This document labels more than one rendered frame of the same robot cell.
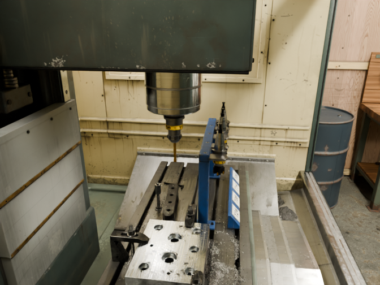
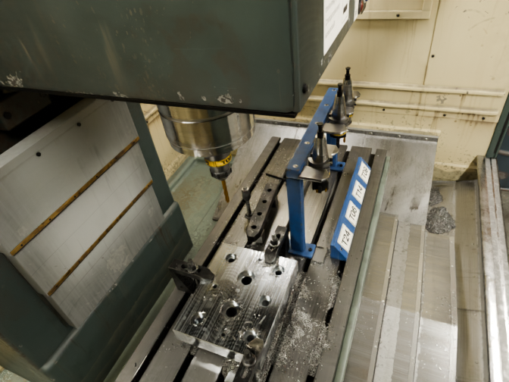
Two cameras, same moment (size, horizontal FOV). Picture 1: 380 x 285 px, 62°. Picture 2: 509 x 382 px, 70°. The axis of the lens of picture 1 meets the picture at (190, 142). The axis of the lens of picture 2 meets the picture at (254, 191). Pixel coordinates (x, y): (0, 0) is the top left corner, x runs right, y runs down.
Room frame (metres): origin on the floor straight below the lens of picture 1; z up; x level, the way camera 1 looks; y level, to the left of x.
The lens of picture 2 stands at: (0.36, -0.21, 1.80)
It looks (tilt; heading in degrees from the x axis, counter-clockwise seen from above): 40 degrees down; 20
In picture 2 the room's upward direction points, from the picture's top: 9 degrees counter-clockwise
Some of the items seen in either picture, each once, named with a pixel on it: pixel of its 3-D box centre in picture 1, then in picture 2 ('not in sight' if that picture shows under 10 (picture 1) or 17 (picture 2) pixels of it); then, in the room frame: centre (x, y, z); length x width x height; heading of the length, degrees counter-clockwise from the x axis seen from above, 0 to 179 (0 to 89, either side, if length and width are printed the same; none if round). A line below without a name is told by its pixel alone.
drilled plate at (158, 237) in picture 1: (172, 253); (239, 298); (0.85, 0.06, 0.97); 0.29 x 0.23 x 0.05; 172
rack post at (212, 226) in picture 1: (203, 194); (296, 215); (1.09, -0.05, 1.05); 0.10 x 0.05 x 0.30; 82
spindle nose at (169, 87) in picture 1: (173, 87); (205, 102); (0.88, 0.05, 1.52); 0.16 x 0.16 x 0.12
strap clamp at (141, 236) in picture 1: (130, 242); (193, 275); (0.89, 0.21, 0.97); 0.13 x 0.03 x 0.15; 82
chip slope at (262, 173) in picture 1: (198, 201); (314, 194); (1.52, -0.05, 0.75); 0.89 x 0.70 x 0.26; 82
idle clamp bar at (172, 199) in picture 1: (171, 204); (263, 214); (1.20, 0.08, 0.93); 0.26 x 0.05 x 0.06; 177
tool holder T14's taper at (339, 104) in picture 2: (221, 122); (338, 105); (1.36, -0.15, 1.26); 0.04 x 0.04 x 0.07
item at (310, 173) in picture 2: (218, 157); (314, 174); (1.09, -0.11, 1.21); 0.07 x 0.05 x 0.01; 82
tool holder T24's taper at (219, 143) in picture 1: (219, 140); (320, 147); (1.14, -0.12, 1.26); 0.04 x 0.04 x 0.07
